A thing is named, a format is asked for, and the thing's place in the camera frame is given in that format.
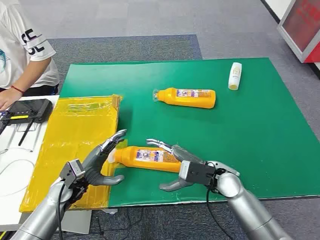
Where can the person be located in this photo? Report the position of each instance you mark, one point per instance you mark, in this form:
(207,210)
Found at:
(15,43)

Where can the yellow plastic sheet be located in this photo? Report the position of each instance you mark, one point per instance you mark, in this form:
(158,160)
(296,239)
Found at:
(69,132)

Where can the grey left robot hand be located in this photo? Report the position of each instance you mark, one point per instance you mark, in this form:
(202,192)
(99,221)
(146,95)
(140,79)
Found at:
(93,169)

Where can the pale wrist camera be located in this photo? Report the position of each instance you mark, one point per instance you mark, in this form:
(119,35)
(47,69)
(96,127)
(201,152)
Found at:
(73,169)
(197,172)

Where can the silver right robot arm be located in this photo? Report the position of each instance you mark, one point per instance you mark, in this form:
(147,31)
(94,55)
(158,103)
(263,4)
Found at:
(244,205)

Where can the red display stand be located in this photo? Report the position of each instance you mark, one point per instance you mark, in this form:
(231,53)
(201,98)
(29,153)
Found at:
(300,23)

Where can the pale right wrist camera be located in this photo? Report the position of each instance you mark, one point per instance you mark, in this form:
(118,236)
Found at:
(197,172)

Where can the orange detergent bottle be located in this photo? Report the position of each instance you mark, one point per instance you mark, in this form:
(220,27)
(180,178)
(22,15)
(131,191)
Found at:
(172,97)
(127,157)

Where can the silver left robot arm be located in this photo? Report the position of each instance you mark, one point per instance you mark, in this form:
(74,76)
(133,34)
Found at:
(44,215)

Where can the white side table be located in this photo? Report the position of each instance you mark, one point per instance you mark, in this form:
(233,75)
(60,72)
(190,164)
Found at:
(10,179)

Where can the black remote controller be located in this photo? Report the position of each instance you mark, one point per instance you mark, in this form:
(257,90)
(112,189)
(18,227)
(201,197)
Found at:
(37,107)

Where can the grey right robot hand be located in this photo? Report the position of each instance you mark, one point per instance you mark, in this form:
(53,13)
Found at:
(186,154)

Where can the small white bottle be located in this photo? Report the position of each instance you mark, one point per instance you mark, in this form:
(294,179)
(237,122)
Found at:
(235,78)

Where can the person's hand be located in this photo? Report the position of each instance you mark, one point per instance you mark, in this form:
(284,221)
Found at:
(7,97)

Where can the person's forearm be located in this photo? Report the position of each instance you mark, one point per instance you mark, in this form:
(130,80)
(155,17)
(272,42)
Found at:
(32,74)

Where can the green table mat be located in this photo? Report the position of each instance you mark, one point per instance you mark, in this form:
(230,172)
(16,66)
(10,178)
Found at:
(250,132)

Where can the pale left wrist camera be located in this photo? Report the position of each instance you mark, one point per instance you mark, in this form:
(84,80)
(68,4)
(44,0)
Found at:
(73,169)

